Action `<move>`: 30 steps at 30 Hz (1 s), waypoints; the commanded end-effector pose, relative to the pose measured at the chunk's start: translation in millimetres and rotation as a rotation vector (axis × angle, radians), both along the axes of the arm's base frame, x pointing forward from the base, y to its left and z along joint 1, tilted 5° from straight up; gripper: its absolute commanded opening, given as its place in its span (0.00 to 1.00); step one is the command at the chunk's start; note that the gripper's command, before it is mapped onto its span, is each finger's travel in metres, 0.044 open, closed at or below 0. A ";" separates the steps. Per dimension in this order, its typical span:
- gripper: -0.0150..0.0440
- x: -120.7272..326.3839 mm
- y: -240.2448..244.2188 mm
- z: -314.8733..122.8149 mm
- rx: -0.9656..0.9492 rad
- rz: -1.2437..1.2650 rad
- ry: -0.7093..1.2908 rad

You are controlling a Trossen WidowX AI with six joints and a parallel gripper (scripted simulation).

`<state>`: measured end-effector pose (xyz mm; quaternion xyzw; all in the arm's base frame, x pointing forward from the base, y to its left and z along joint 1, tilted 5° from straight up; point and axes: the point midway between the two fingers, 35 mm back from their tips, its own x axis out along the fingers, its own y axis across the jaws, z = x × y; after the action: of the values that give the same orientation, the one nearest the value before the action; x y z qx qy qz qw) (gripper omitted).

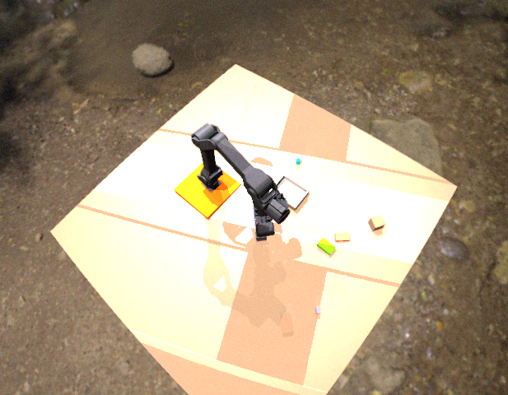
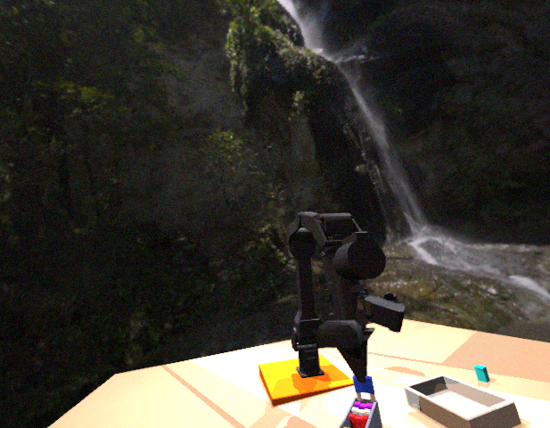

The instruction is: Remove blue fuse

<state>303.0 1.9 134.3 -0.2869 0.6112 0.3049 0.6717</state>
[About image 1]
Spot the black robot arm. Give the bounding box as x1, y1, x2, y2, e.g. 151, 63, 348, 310
191, 123, 291, 225

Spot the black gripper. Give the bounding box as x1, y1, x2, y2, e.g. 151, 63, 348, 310
253, 204, 275, 237

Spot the lime green rectangular block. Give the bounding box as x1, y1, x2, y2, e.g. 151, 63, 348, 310
317, 237, 336, 255

